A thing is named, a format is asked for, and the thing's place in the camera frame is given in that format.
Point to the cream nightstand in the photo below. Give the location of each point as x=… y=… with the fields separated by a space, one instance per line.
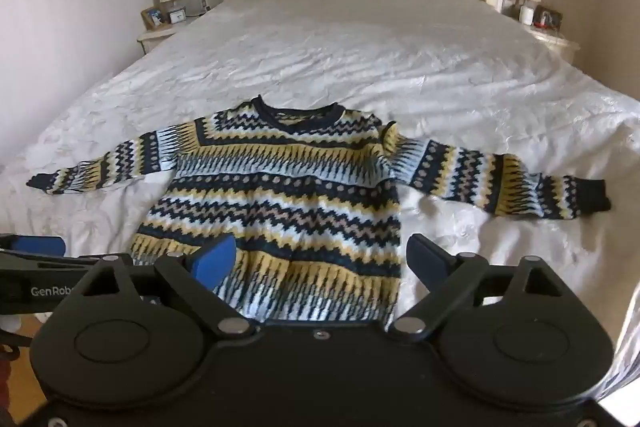
x=552 y=41
x=155 y=38

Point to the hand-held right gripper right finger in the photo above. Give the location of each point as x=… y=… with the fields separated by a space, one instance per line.
x=425 y=257

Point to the white bedspread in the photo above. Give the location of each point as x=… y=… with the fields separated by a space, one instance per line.
x=350 y=52

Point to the wooden photo frame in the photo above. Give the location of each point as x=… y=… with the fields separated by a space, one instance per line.
x=153 y=18

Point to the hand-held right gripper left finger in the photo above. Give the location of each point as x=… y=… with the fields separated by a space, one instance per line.
x=215 y=263

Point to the dark photo frame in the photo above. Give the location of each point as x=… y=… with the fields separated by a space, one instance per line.
x=547 y=17

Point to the small white jar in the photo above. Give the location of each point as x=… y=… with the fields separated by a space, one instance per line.
x=526 y=15

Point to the patterned knit sweater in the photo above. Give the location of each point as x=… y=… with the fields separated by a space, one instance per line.
x=280 y=202

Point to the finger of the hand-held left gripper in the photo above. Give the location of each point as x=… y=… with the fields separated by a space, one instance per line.
x=40 y=245

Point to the small white clock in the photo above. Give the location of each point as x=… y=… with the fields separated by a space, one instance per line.
x=177 y=16

